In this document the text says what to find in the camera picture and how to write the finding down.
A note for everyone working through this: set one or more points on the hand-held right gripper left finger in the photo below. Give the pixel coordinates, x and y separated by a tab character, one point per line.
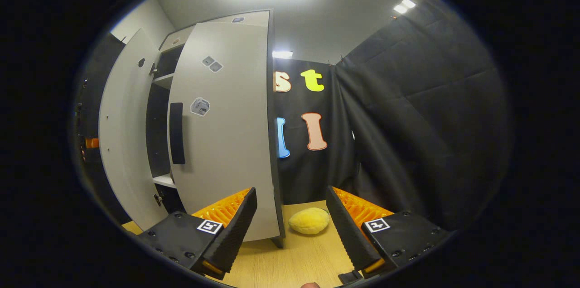
233	233

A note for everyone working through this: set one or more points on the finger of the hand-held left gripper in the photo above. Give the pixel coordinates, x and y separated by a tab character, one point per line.
92	143

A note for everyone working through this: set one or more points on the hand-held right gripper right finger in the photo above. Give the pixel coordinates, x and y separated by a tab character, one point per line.
349	233

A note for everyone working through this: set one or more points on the grey shoe cabinet door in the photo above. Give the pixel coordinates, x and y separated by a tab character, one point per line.
127	134
231	143

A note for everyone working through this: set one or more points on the grey shoe cabinet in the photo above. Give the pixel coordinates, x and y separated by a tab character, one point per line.
274	143

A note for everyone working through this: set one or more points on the grey cabinet drawer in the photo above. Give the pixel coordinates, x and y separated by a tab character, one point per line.
253	18

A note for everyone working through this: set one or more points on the yellow plush toy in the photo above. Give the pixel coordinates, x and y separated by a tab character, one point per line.
309	221

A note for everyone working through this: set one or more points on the small black block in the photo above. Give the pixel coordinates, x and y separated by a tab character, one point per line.
350	277

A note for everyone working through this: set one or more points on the black backdrop cloth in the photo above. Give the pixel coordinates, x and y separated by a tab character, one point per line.
408	120
95	98

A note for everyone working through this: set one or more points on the small ceiling light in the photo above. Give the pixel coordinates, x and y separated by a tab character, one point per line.
282	54

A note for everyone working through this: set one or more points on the twin ceiling light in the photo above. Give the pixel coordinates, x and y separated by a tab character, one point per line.
404	6

